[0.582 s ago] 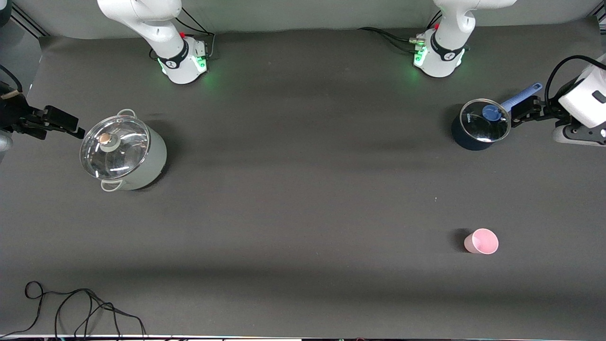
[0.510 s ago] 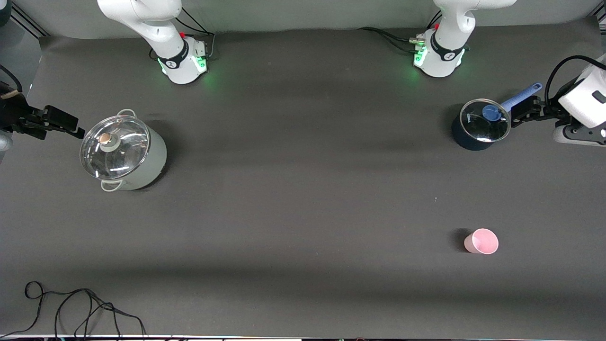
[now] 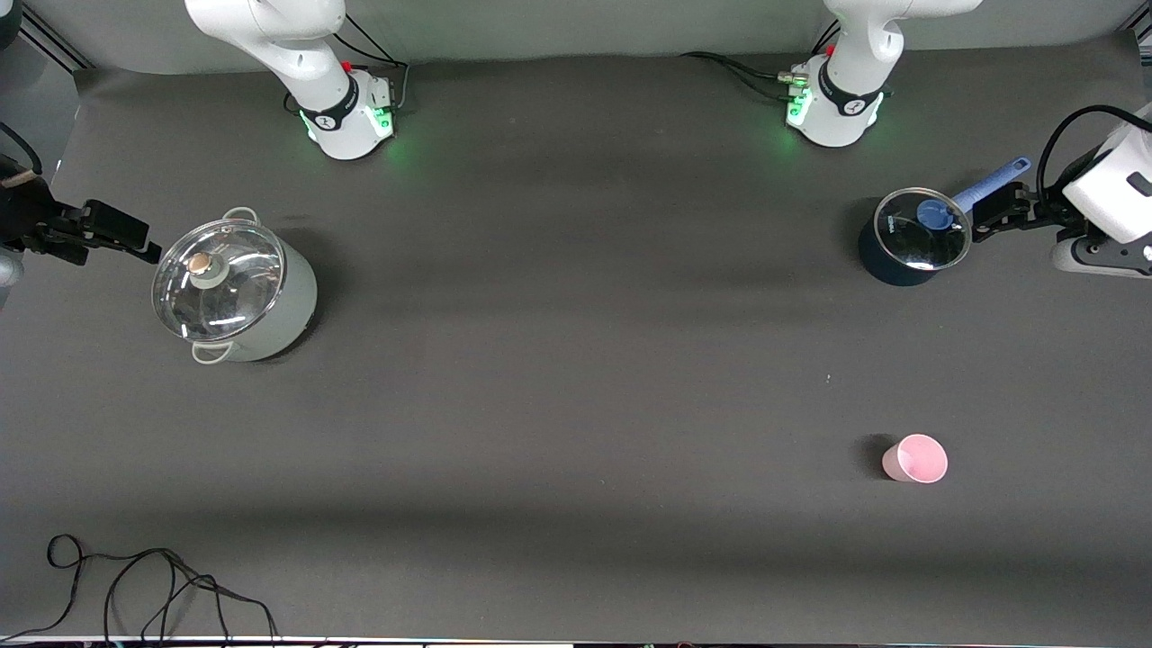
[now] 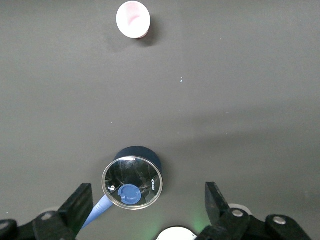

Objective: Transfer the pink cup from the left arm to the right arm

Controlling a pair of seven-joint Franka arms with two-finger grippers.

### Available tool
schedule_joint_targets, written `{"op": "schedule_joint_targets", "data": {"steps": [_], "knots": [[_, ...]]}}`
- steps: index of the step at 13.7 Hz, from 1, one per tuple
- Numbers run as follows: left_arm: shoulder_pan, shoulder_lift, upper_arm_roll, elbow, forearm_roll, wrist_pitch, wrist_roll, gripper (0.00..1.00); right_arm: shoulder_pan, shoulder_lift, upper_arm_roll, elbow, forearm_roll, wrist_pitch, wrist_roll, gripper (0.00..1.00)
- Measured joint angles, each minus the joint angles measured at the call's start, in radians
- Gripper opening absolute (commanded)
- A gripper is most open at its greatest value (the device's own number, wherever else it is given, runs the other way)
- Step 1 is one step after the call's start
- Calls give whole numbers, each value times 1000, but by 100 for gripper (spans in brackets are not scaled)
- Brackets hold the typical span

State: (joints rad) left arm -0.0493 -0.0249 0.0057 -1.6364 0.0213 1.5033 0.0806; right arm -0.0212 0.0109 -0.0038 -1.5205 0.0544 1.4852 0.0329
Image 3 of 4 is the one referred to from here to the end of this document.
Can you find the pink plastic cup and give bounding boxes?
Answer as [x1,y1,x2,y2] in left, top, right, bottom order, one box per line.
[881,434,949,485]

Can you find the glass stockpot lid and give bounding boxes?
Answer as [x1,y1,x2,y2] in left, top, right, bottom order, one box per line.
[151,219,287,343]

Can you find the glass lid with blue knob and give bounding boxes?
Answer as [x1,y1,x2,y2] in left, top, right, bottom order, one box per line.
[874,187,973,272]

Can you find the dark blue saucepan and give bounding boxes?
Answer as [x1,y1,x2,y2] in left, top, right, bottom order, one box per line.
[857,157,1033,288]

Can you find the pale green stockpot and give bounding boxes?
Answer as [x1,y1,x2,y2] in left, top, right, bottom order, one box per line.
[151,206,319,365]

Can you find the dark grey table mat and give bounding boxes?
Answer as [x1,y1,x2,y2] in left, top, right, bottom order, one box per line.
[0,31,1152,645]

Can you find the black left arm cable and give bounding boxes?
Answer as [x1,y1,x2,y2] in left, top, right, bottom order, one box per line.
[1035,103,1137,210]

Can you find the black base cable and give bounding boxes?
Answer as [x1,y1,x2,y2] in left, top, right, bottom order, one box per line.
[335,13,411,114]
[679,49,805,103]

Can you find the thin black loose cable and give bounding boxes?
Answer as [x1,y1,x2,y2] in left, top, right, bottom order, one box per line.
[0,534,280,643]

